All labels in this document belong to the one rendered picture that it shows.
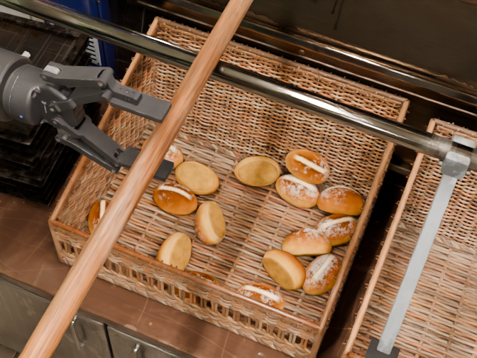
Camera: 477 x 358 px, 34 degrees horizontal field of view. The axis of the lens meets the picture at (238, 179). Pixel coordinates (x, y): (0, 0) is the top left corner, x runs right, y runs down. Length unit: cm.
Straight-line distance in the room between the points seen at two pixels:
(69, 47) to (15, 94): 62
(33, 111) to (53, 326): 31
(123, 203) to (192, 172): 72
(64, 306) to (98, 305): 70
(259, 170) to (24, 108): 75
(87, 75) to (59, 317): 29
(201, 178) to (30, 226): 37
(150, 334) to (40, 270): 26
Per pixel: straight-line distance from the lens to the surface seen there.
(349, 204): 165
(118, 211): 95
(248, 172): 168
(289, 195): 167
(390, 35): 148
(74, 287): 91
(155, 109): 97
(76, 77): 99
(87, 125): 108
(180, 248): 158
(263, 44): 161
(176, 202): 164
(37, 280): 164
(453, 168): 110
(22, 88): 106
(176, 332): 156
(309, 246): 158
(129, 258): 148
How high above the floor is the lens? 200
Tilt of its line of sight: 55 degrees down
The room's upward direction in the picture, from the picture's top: 4 degrees clockwise
